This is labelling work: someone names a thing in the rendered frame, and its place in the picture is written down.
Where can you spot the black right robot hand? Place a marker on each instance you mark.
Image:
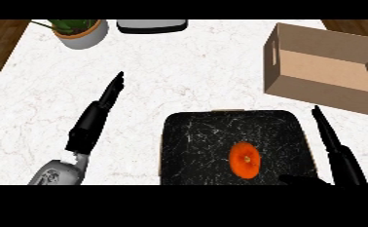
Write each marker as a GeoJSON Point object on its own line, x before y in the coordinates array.
{"type": "Point", "coordinates": [342, 162]}

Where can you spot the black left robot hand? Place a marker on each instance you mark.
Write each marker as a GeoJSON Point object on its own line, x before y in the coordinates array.
{"type": "Point", "coordinates": [94, 120]}

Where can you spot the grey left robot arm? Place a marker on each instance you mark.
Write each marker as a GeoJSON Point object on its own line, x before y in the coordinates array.
{"type": "Point", "coordinates": [59, 172]}

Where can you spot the orange squash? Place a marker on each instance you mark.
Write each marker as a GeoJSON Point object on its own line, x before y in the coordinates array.
{"type": "Point", "coordinates": [245, 160]}

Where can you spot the black marbled tray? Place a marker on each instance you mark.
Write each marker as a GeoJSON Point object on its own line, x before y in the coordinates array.
{"type": "Point", "coordinates": [236, 148]}

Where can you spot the open cardboard box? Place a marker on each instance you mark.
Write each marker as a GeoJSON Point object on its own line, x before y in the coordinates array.
{"type": "Point", "coordinates": [319, 67]}

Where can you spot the potted green plant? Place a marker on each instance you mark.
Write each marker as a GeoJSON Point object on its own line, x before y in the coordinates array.
{"type": "Point", "coordinates": [79, 32]}

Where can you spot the black and grey appliance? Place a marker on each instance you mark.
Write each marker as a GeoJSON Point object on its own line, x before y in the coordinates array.
{"type": "Point", "coordinates": [152, 25]}

